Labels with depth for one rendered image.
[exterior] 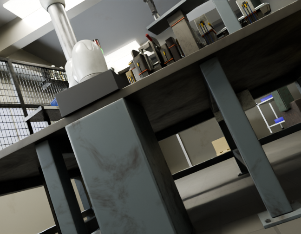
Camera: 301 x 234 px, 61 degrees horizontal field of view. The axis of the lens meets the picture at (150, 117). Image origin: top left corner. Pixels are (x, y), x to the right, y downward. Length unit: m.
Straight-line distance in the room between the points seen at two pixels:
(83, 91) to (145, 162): 0.41
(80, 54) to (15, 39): 3.61
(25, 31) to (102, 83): 3.76
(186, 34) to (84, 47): 0.61
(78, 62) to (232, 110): 0.75
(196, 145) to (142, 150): 6.54
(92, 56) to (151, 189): 0.68
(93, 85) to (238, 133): 0.63
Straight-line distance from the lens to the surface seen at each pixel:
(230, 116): 1.04
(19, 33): 4.87
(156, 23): 1.67
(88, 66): 1.27
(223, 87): 1.06
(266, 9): 1.94
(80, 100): 1.16
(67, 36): 1.62
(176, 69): 1.05
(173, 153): 7.65
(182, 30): 1.61
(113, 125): 1.08
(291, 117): 5.37
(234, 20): 1.53
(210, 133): 7.53
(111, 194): 1.10
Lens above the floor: 0.33
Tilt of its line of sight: 11 degrees up
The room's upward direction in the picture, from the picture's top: 23 degrees counter-clockwise
